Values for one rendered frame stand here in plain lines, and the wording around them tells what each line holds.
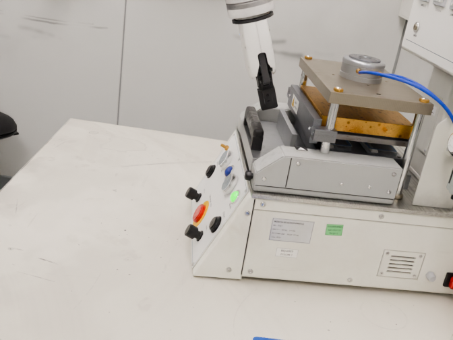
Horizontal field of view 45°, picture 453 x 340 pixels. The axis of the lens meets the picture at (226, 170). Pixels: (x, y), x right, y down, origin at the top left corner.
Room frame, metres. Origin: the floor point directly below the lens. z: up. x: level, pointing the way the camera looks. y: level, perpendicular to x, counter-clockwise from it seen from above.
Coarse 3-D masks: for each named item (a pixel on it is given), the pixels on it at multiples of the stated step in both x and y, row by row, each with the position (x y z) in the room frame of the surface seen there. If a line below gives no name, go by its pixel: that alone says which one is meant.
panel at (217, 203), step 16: (240, 160) 1.00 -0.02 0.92; (208, 176) 1.11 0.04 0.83; (224, 176) 1.02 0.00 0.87; (240, 176) 0.94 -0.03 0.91; (208, 192) 1.05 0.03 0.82; (240, 192) 0.89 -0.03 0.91; (192, 208) 1.08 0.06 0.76; (208, 208) 0.98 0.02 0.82; (224, 208) 0.90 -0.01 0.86; (192, 224) 1.01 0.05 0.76; (208, 224) 0.93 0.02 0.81; (224, 224) 0.86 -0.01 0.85; (192, 240) 0.95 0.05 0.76; (208, 240) 0.87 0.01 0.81; (192, 256) 0.89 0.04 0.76
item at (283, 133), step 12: (288, 120) 1.02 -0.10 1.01; (240, 132) 1.10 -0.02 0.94; (264, 132) 1.05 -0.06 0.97; (276, 132) 1.06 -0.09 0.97; (288, 132) 0.98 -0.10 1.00; (264, 144) 0.98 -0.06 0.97; (276, 144) 0.99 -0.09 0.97; (288, 144) 0.96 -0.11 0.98; (300, 144) 1.01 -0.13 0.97; (252, 156) 0.91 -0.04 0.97; (408, 180) 0.94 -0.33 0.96
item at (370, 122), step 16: (320, 96) 1.05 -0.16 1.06; (320, 112) 0.94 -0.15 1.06; (352, 112) 0.97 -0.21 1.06; (368, 112) 0.99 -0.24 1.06; (384, 112) 1.01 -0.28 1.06; (336, 128) 0.93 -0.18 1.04; (352, 128) 0.93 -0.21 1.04; (368, 128) 0.93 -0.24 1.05; (384, 128) 0.93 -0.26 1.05; (400, 128) 0.94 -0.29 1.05; (400, 144) 0.94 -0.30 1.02
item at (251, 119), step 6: (246, 108) 1.08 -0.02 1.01; (252, 108) 1.07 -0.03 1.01; (246, 114) 1.06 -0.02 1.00; (252, 114) 1.03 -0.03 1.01; (246, 120) 1.05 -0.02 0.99; (252, 120) 0.99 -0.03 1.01; (258, 120) 0.99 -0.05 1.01; (252, 126) 0.96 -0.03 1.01; (258, 126) 0.96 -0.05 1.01; (252, 132) 0.95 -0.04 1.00; (258, 132) 0.94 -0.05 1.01; (252, 138) 0.94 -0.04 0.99; (258, 138) 0.94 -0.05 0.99; (252, 144) 0.94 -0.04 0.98; (258, 144) 0.94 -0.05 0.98
